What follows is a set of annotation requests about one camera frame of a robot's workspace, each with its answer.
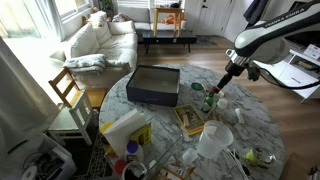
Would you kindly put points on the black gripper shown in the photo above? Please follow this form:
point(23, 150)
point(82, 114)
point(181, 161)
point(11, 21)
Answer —
point(231, 75)

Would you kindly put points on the green bottle red cap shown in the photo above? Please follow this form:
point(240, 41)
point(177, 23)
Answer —
point(209, 101)

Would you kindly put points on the clear plastic measuring cup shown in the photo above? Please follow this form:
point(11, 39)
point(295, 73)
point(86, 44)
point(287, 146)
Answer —
point(210, 143)

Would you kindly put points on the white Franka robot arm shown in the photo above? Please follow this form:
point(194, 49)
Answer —
point(266, 40)

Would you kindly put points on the small clear plastic cup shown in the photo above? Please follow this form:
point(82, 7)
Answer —
point(189, 156)

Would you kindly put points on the clear storage bin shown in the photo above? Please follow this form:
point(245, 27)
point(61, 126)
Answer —
point(50, 163)

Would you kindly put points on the wedge wooden block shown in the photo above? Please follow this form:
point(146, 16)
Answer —
point(222, 94)

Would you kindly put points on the rectangular wooden block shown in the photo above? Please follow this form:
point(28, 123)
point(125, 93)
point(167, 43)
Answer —
point(205, 88)

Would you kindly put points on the white pill bottle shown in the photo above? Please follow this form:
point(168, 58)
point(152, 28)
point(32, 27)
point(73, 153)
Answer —
point(222, 105)

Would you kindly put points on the green round lid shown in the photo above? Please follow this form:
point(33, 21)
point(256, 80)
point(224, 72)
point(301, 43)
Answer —
point(197, 86)

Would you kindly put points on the grey door mat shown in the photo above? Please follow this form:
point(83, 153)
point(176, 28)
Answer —
point(206, 40)

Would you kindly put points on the dark blue cardboard box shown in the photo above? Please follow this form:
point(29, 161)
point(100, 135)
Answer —
point(151, 96)

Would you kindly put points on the black coffee table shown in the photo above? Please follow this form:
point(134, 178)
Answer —
point(168, 36)

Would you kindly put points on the white door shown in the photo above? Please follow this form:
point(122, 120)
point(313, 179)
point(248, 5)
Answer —
point(213, 16)

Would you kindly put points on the clear acrylic bin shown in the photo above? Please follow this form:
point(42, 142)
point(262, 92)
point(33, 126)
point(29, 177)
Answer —
point(166, 143)

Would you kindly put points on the white cabinet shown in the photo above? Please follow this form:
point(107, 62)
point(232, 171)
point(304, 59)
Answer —
point(296, 78)

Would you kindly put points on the glass jar with lid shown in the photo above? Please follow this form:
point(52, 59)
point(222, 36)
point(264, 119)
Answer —
point(263, 158)

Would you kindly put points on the orange plush toy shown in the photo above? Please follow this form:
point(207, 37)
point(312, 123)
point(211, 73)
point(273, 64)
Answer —
point(173, 19)

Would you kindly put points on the dark hanging jacket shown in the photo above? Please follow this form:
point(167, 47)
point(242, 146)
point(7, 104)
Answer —
point(254, 9)

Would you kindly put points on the yellow box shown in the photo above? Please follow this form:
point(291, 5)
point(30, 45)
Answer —
point(141, 135)

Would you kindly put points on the orange brown packet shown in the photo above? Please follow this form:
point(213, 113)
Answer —
point(175, 173)

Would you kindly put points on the tall wooden stool table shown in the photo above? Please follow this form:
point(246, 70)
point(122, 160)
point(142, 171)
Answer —
point(168, 10)

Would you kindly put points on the white bottle blue cap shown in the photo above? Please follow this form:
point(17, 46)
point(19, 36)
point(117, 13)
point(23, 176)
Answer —
point(133, 150)

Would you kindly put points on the white loveseat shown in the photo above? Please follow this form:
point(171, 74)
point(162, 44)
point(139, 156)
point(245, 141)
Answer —
point(135, 15)

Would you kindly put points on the white sofa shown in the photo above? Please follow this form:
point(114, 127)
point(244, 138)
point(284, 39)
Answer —
point(110, 46)

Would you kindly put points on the white mug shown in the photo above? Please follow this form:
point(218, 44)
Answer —
point(133, 171)

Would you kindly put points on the yellow round object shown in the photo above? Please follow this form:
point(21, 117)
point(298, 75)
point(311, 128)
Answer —
point(106, 127)

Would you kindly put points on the patterned cushion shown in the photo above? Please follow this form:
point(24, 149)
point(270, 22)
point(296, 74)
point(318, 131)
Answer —
point(121, 17)

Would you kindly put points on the red capped jar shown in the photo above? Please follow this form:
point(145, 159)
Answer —
point(120, 166)

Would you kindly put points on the grey white throw blanket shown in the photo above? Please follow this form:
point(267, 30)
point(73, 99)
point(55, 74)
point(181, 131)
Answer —
point(85, 63)

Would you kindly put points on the lattice pattern rug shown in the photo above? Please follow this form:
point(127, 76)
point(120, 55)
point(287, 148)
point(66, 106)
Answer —
point(98, 156)

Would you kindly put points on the floral pillow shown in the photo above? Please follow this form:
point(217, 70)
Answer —
point(97, 18)

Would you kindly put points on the white wooden chair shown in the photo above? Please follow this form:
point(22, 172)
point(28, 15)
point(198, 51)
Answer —
point(71, 120)

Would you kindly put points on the brown wooden chair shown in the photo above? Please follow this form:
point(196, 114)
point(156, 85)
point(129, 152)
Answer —
point(65, 85)

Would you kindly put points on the large bright window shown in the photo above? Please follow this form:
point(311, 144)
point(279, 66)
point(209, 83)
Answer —
point(66, 6)

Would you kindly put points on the white tape roll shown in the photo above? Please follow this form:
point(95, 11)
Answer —
point(29, 173)

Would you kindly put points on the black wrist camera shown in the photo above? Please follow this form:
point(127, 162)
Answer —
point(253, 73)

